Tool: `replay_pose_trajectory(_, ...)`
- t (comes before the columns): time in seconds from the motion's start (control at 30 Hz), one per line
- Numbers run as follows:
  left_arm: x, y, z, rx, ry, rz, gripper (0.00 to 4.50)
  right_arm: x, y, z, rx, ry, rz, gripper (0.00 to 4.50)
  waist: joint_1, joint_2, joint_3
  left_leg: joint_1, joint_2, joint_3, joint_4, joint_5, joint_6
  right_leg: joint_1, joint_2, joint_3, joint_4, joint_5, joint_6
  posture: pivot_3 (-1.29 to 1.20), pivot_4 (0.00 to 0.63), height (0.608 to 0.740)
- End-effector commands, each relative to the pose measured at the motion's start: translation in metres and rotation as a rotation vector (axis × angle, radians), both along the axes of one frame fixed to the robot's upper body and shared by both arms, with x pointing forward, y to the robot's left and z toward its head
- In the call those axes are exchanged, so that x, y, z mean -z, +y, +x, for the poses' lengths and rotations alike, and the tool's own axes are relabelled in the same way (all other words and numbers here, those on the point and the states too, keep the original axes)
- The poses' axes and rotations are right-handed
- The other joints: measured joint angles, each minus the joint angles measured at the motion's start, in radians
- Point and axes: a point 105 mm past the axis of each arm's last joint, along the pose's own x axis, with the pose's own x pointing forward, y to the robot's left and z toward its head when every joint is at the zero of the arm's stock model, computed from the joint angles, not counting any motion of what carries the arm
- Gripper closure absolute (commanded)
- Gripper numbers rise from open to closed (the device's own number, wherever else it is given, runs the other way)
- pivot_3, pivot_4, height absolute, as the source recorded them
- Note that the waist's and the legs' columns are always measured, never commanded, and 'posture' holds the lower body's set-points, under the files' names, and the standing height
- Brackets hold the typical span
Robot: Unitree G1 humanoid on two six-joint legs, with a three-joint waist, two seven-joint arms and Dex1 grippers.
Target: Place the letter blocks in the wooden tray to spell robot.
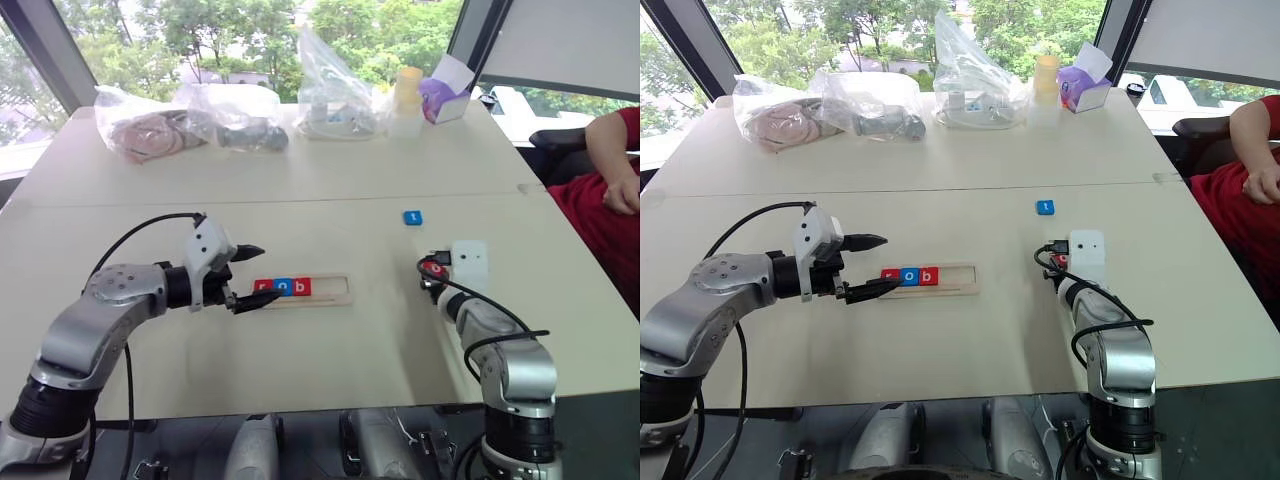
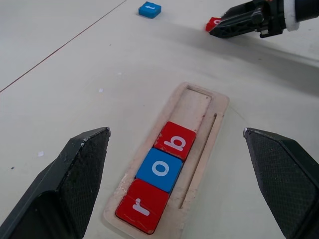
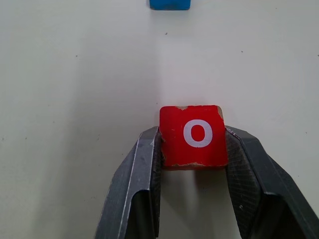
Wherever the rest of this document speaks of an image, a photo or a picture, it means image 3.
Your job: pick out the red letter O block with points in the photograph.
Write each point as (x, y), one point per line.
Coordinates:
(193, 137)

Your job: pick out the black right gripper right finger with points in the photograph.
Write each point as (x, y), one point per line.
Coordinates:
(259, 184)

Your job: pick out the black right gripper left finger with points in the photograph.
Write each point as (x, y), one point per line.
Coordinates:
(134, 184)

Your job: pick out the blue wooden block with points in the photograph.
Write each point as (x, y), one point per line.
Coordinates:
(170, 4)

